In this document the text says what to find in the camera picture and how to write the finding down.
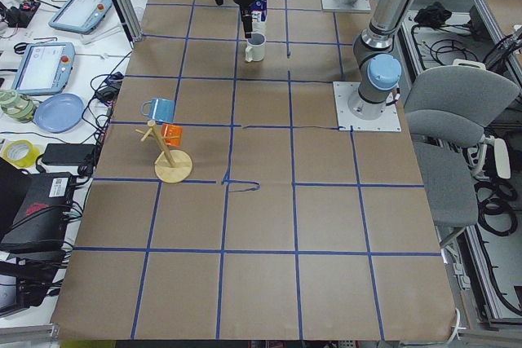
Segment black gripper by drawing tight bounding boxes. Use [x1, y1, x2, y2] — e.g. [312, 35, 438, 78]
[233, 0, 255, 38]

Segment orange mug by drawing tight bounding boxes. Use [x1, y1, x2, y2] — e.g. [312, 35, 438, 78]
[161, 123, 183, 148]

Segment black power adapter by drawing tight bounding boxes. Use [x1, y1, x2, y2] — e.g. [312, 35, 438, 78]
[42, 143, 95, 166]

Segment teach pendant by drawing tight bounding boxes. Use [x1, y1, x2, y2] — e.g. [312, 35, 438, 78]
[48, 0, 113, 34]
[12, 42, 76, 96]

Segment grey office chair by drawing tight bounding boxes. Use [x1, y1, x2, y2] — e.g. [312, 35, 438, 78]
[404, 65, 520, 247]

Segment blue plate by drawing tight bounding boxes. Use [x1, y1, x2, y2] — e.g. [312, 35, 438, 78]
[33, 93, 85, 133]

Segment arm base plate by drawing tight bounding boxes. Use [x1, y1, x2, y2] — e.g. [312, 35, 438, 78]
[333, 81, 401, 132]

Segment yellow tape roll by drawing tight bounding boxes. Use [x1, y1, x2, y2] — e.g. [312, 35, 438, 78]
[2, 140, 40, 168]

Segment green tape rolls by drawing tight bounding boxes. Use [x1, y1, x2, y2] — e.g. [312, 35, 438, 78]
[1, 90, 37, 123]

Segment blue mug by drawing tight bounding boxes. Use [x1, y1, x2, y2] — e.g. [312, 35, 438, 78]
[141, 98, 175, 123]

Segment black electronics box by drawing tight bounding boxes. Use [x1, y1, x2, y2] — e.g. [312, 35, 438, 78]
[1, 170, 75, 253]

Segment upper teach pendant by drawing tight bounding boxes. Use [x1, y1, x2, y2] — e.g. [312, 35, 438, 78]
[48, 0, 113, 34]

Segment lower teach pendant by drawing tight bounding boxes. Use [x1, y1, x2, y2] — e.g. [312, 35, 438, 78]
[12, 42, 76, 96]

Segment white mug grey inside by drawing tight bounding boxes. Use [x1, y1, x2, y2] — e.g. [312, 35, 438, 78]
[245, 33, 266, 63]

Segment blue white milk carton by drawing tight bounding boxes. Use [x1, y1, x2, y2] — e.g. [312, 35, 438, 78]
[250, 0, 268, 34]

